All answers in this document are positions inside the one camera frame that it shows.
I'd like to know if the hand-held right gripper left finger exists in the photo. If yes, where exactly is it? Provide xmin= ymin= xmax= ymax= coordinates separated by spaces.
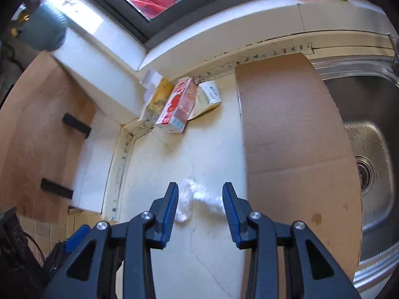
xmin=40 ymin=181 xmax=180 ymax=299

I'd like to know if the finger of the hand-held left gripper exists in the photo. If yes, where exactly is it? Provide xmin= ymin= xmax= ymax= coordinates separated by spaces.
xmin=64 ymin=225 xmax=92 ymax=254

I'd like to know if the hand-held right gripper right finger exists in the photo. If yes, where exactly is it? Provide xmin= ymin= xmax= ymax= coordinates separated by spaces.
xmin=222 ymin=181 xmax=362 ymax=299

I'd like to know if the white plastic bag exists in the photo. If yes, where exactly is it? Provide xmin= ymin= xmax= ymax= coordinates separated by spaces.
xmin=175 ymin=178 xmax=225 ymax=224

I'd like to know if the brown cardboard sheet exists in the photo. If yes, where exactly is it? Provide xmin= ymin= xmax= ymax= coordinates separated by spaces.
xmin=235 ymin=53 xmax=364 ymax=287

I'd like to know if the red white carton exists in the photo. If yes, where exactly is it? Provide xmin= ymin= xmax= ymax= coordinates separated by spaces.
xmin=155 ymin=77 xmax=199 ymax=134

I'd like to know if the black cutting board holder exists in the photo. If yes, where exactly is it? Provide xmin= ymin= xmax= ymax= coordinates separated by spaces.
xmin=40 ymin=113 xmax=92 ymax=199

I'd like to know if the yellow sachet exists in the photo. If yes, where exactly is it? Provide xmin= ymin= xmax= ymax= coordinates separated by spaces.
xmin=139 ymin=70 xmax=175 ymax=123

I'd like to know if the wooden cutting board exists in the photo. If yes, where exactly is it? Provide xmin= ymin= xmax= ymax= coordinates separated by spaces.
xmin=0 ymin=51 xmax=98 ymax=225

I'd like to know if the white yellow carton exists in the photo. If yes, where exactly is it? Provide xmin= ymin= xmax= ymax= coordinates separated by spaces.
xmin=188 ymin=81 xmax=223 ymax=121

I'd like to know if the stainless steel sink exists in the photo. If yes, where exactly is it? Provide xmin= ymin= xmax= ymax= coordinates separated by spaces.
xmin=310 ymin=54 xmax=399 ymax=290

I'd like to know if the blue utensil holder cup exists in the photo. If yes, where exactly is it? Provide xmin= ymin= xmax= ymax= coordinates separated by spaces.
xmin=19 ymin=1 xmax=70 ymax=52

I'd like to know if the red cloth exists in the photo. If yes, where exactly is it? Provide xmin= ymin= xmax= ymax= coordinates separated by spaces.
xmin=124 ymin=0 xmax=179 ymax=19

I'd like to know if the dark window frame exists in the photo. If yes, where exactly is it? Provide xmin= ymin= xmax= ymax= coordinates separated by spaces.
xmin=53 ymin=0 xmax=289 ymax=52

